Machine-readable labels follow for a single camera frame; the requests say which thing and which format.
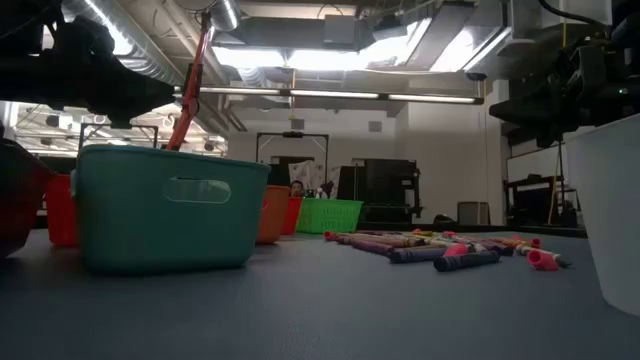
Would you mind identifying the white crayon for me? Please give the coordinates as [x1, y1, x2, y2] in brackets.
[514, 242, 574, 269]
[439, 237, 489, 253]

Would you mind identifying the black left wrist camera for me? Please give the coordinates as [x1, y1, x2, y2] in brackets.
[53, 17, 117, 57]

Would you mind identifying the purple crayon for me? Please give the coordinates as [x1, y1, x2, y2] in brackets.
[349, 239, 397, 257]

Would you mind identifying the brown crayon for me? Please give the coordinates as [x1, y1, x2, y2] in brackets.
[339, 232, 426, 249]

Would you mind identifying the green plastic basket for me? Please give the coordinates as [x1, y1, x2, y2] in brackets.
[295, 197, 365, 235]

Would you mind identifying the black equipment cabinet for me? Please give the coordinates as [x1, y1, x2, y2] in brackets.
[337, 158, 424, 225]

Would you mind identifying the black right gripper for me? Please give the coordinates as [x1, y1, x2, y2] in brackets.
[489, 74, 626, 149]

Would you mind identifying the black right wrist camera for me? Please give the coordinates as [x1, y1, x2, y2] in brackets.
[567, 43, 610, 76]

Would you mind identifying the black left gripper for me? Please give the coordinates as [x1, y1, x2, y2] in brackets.
[74, 47, 176, 129]

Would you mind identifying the whiteboard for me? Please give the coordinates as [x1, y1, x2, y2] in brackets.
[506, 143, 570, 184]

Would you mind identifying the silver spiral ceiling duct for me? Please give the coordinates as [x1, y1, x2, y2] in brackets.
[62, 0, 187, 87]

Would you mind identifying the grey ceiling air unit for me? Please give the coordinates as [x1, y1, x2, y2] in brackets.
[323, 14, 376, 51]

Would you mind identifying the black right camera cable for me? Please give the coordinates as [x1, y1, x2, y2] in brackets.
[537, 0, 619, 31]

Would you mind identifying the teal plastic bin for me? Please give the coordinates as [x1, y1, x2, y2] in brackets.
[73, 144, 272, 275]

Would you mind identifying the grey waste bin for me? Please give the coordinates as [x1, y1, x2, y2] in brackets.
[456, 201, 492, 226]

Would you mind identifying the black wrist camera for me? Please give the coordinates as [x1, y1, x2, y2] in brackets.
[53, 17, 117, 57]
[567, 43, 610, 76]

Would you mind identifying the long ceiling light fixture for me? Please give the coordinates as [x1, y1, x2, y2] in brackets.
[173, 86, 485, 106]

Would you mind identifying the white printed sheet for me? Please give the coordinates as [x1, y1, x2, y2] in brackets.
[288, 159, 342, 200]

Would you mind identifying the clear plastic bin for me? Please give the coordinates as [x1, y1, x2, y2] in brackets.
[564, 112, 640, 318]

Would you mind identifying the orange plastic bin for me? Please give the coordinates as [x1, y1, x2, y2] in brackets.
[256, 184, 292, 246]

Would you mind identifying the red plastic basket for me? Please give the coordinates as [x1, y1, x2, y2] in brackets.
[43, 173, 80, 250]
[280, 195, 304, 236]

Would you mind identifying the black equipment cart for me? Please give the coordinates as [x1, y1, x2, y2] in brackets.
[503, 173, 584, 228]

